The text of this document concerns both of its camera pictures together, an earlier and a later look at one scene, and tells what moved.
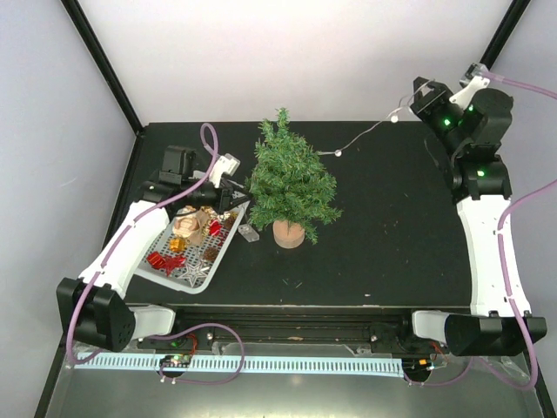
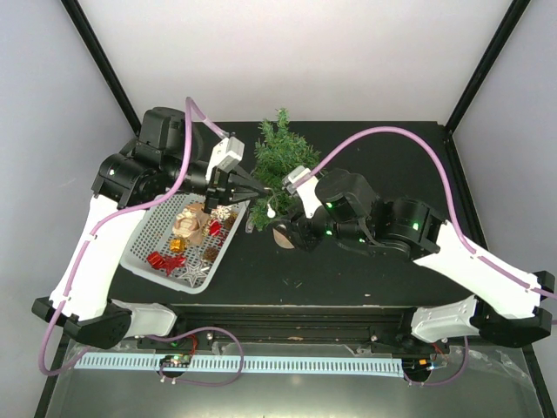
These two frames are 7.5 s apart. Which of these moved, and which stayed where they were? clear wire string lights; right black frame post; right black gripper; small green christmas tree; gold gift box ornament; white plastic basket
Moved: clear wire string lights; right black gripper
Stayed: gold gift box ornament; white plastic basket; small green christmas tree; right black frame post
